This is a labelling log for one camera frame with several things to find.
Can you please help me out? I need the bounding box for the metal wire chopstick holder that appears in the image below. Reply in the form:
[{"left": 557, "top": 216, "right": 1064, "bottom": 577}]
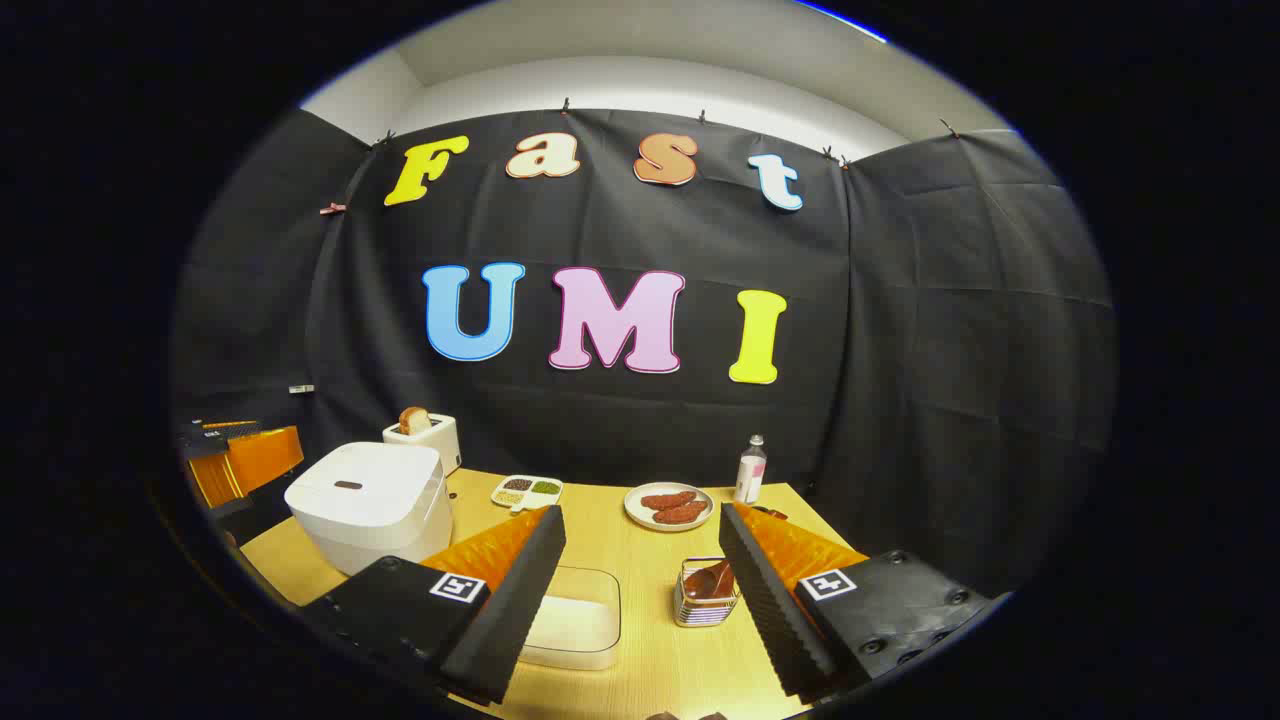
[{"left": 673, "top": 557, "right": 741, "bottom": 628}]

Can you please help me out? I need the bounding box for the small pink label bottle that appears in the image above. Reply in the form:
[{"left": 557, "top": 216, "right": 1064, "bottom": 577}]
[{"left": 735, "top": 434, "right": 768, "bottom": 505}]

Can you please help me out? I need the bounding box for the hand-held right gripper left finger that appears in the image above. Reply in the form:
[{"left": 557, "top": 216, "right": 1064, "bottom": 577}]
[{"left": 300, "top": 505, "right": 567, "bottom": 706}]

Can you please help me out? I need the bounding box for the white divided bean dish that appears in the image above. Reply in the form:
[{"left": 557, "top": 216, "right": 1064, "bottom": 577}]
[{"left": 490, "top": 474, "right": 564, "bottom": 513}]

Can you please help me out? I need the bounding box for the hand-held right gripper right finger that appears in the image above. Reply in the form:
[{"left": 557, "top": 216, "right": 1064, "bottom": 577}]
[{"left": 718, "top": 502, "right": 993, "bottom": 701}]

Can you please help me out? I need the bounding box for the black backdrop cloth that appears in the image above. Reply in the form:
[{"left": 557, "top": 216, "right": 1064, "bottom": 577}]
[{"left": 170, "top": 105, "right": 1118, "bottom": 601}]

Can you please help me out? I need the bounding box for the white toaster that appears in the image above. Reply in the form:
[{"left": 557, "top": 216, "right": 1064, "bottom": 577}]
[{"left": 383, "top": 413, "right": 462, "bottom": 476}]

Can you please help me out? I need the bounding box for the white round plate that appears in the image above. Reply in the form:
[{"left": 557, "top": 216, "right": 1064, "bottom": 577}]
[{"left": 624, "top": 483, "right": 715, "bottom": 532}]

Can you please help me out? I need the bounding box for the white rice cooker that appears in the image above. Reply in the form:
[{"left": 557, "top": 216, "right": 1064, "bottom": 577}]
[{"left": 284, "top": 441, "right": 454, "bottom": 577}]

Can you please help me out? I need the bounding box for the brown wooden spoon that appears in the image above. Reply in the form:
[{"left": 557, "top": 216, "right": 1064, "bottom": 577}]
[{"left": 683, "top": 560, "right": 736, "bottom": 601}]

